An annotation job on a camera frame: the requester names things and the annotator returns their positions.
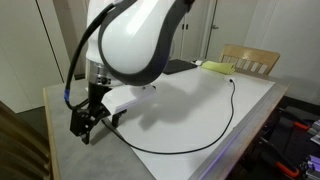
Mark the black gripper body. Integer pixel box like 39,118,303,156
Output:
87,81,113,115

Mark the black charging cable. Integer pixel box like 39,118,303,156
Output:
101,79,236,156

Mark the light wooden slat-back chair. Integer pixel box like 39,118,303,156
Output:
0,100,54,180
219,43,281,76

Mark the large white board sheet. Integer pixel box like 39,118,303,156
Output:
99,65,276,180

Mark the flat black pad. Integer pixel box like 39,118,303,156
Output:
162,58,198,76

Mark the yellow-green folded cloth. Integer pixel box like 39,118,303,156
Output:
200,60,236,75

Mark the aluminium extrusion bar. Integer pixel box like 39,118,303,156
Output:
299,154,320,180
307,119,320,145

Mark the white wrist mount box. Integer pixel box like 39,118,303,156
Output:
100,84,157,114

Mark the thick black arm hose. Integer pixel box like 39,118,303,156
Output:
63,1,118,113

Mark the black clamp orange handle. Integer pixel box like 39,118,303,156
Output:
259,136,301,179
278,113,313,133

